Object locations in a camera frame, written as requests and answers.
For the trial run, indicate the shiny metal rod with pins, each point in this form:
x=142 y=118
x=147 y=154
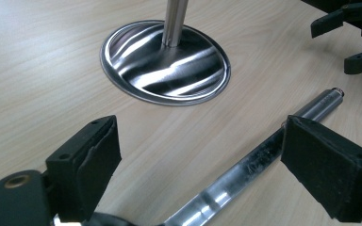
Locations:
x=232 y=182

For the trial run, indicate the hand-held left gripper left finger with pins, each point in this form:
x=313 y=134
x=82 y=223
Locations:
x=85 y=163

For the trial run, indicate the round shiny metal stand base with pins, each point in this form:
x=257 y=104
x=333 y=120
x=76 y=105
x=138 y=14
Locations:
x=166 y=75

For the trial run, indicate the upright shiny metal pole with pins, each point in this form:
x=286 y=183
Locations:
x=174 y=22

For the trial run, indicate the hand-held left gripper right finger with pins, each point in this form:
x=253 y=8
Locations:
x=326 y=169

